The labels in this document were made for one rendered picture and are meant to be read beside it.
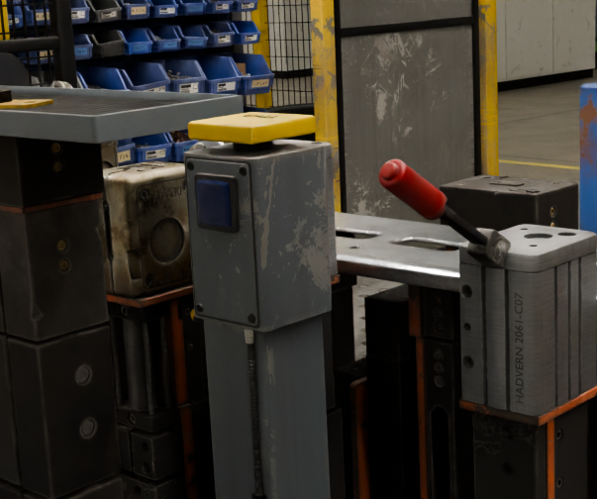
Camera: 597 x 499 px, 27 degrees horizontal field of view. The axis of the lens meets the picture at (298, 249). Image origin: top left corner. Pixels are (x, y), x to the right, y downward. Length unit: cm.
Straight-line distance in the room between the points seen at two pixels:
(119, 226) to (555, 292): 45
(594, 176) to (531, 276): 240
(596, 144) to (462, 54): 181
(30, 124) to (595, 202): 249
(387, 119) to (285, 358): 386
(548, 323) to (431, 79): 399
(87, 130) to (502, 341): 32
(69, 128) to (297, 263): 18
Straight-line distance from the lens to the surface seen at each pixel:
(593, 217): 326
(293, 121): 80
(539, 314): 86
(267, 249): 78
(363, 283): 225
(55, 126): 86
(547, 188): 127
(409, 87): 475
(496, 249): 84
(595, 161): 323
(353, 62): 450
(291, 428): 83
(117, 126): 83
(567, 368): 90
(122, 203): 114
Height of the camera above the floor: 125
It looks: 12 degrees down
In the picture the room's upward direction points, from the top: 3 degrees counter-clockwise
